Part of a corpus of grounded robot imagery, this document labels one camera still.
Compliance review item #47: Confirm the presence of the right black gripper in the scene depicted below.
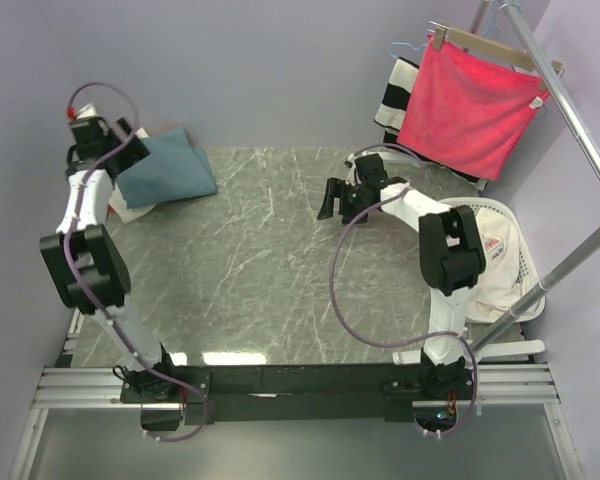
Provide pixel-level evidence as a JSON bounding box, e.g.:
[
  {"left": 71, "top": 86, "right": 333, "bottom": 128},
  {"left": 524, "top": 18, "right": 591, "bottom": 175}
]
[{"left": 317, "top": 178, "right": 368, "bottom": 225}]

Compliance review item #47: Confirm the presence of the blue t shirt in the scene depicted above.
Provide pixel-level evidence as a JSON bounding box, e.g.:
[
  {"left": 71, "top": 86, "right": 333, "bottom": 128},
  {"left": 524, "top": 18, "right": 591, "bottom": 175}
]
[{"left": 117, "top": 127, "right": 218, "bottom": 209}]

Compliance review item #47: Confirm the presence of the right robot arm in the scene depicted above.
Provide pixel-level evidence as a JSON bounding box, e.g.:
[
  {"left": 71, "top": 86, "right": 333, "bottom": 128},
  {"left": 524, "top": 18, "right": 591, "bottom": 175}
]
[{"left": 317, "top": 153, "right": 486, "bottom": 399}]

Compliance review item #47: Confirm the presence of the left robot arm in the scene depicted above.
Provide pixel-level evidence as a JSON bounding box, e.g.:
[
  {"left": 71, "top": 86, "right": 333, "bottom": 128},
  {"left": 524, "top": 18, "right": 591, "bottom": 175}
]
[{"left": 39, "top": 109, "right": 180, "bottom": 402}]

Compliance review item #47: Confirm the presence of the cream folded t shirt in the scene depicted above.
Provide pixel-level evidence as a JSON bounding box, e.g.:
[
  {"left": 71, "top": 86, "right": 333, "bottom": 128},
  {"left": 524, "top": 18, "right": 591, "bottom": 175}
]
[{"left": 107, "top": 127, "right": 159, "bottom": 225}]

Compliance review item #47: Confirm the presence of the black white striped cloth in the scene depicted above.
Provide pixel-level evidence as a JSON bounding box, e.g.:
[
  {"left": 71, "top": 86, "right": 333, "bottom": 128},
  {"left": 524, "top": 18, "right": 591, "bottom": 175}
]
[{"left": 374, "top": 55, "right": 491, "bottom": 190}]

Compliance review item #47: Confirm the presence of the red towel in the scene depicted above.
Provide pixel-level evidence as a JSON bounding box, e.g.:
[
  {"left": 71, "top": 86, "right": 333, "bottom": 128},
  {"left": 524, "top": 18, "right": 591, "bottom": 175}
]
[{"left": 397, "top": 39, "right": 549, "bottom": 181}]

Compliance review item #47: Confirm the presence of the wooden clip hanger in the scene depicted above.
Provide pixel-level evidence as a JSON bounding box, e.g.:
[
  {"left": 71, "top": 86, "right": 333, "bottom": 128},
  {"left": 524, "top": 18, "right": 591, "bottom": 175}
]
[{"left": 429, "top": 21, "right": 539, "bottom": 73}]

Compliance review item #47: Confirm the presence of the white t shirt in basket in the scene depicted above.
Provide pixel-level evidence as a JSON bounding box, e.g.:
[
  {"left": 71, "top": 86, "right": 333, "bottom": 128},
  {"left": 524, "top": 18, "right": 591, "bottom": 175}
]
[{"left": 467, "top": 208, "right": 522, "bottom": 323}]

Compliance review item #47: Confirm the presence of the white laundry basket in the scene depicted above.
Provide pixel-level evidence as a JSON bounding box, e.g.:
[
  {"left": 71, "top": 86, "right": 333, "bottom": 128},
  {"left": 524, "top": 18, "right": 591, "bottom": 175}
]
[{"left": 442, "top": 197, "right": 539, "bottom": 324}]

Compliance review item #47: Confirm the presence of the black base beam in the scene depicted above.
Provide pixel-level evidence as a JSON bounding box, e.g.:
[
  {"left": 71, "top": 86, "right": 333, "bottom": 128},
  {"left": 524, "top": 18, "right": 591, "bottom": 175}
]
[{"left": 119, "top": 362, "right": 481, "bottom": 426}]

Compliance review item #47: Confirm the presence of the metal clothes rack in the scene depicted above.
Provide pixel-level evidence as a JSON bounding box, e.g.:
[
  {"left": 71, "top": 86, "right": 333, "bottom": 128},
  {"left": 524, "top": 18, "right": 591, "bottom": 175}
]
[{"left": 362, "top": 0, "right": 600, "bottom": 366}]

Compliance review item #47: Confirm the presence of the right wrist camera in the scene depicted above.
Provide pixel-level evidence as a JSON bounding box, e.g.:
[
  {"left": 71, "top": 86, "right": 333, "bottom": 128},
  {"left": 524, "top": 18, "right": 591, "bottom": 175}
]
[{"left": 345, "top": 154, "right": 359, "bottom": 186}]

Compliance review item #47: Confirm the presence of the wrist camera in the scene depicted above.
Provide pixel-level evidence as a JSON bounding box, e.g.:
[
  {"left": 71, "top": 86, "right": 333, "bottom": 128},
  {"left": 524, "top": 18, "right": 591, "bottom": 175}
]
[
  {"left": 345, "top": 154, "right": 359, "bottom": 186},
  {"left": 66, "top": 103, "right": 99, "bottom": 125}
]

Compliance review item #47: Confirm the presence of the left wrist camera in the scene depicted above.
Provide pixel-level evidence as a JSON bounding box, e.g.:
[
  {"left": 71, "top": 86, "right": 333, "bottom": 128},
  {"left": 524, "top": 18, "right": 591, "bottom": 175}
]
[{"left": 66, "top": 103, "right": 99, "bottom": 125}]

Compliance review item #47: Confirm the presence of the blue wire hanger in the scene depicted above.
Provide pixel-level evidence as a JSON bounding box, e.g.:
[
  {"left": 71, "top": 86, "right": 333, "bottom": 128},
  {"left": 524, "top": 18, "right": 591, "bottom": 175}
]
[{"left": 389, "top": 41, "right": 427, "bottom": 59}]

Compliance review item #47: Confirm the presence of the aluminium rail frame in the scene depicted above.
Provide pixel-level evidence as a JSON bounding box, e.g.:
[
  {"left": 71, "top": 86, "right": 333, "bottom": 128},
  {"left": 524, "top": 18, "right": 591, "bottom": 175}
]
[{"left": 7, "top": 299, "right": 586, "bottom": 480}]

